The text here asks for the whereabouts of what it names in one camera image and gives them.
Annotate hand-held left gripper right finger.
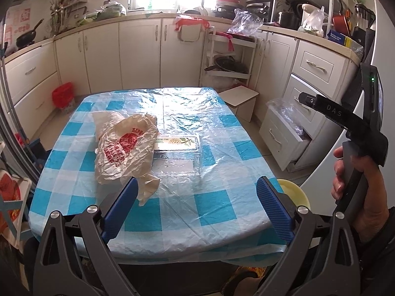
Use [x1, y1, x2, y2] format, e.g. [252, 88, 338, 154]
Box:
[256, 176, 363, 296]

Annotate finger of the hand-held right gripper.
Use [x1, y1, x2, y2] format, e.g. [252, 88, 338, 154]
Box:
[298, 92, 356, 129]

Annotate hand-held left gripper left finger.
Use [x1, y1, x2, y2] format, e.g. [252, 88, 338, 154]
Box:
[32, 177, 139, 296]

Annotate yellow plastic basin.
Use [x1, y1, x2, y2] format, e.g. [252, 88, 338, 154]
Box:
[276, 179, 311, 210]

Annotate beige plastic bag red print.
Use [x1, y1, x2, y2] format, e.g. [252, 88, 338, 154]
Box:
[93, 111, 159, 185]

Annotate clear plastic clamshell box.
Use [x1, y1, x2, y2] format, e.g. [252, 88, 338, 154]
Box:
[153, 134, 201, 176]

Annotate person's right forearm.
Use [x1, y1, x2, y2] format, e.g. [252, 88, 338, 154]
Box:
[355, 205, 395, 296]

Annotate person's right hand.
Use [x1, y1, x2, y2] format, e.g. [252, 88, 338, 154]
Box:
[332, 146, 390, 242]

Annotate clear bag in drawer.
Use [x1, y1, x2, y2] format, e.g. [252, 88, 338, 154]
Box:
[267, 99, 309, 139]

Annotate white drawer unit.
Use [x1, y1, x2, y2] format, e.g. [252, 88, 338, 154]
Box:
[258, 29, 355, 173]

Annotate blue box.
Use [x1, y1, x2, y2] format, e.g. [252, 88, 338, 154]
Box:
[327, 29, 355, 48]

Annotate orange patterned cloth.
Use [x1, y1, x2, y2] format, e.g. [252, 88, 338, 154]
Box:
[230, 267, 267, 284]

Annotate blue checked tablecloth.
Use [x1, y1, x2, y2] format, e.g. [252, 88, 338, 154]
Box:
[28, 86, 289, 261]

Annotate red pot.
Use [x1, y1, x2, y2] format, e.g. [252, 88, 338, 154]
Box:
[332, 14, 352, 36]

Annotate white shelf trolley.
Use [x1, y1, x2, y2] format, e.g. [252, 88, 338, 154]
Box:
[200, 28, 257, 90]

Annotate white wooden stool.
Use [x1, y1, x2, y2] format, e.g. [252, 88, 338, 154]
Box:
[218, 86, 259, 123]

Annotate black pot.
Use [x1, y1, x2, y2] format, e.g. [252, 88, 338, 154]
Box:
[278, 11, 301, 30]

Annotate blue plastic stool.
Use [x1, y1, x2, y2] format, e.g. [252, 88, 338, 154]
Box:
[26, 138, 47, 173]

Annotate black pan with lid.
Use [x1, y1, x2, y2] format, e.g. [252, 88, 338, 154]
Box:
[204, 55, 249, 74]

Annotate red hanging cloth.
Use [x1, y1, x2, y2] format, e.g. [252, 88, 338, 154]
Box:
[216, 31, 236, 51]

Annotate clear crumpled plastic bag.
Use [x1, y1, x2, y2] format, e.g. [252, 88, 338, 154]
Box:
[227, 9, 263, 34]

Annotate red lined waste bin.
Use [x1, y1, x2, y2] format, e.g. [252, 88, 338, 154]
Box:
[52, 82, 75, 109]

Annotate stack of pots and bowls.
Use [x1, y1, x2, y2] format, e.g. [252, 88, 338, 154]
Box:
[214, 0, 247, 19]

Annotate white hanging door bin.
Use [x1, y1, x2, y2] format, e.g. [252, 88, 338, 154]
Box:
[177, 25, 202, 43]

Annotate white base cabinets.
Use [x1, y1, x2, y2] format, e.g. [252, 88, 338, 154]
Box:
[0, 17, 217, 121]

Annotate black wok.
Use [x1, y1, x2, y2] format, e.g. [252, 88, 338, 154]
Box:
[15, 18, 44, 50]

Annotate bagged green vegetables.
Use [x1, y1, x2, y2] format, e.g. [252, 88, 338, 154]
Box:
[77, 1, 127, 27]

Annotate wall utensil rack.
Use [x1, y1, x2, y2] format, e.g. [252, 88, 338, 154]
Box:
[49, 0, 88, 34]

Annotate red paper wall decorations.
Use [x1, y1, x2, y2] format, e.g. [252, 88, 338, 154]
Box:
[6, 8, 31, 37]

